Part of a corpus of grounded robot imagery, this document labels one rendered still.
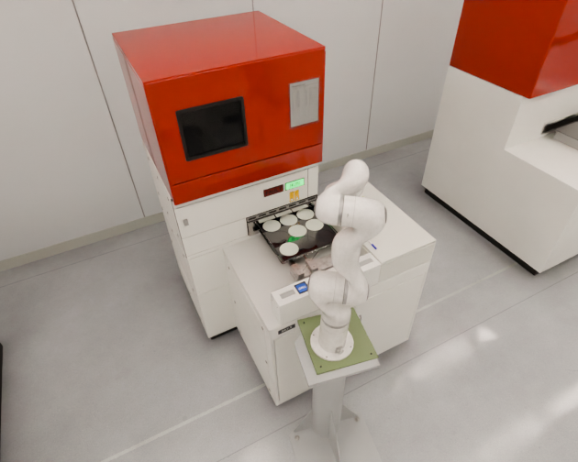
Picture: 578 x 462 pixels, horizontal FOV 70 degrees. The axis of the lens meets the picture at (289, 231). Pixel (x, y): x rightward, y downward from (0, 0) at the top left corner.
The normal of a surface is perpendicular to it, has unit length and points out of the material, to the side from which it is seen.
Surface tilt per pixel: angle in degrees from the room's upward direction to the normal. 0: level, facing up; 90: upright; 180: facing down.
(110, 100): 90
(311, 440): 0
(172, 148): 90
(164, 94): 90
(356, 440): 0
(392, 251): 0
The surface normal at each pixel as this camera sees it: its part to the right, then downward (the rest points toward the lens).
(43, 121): 0.45, 0.58
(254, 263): -0.03, -0.75
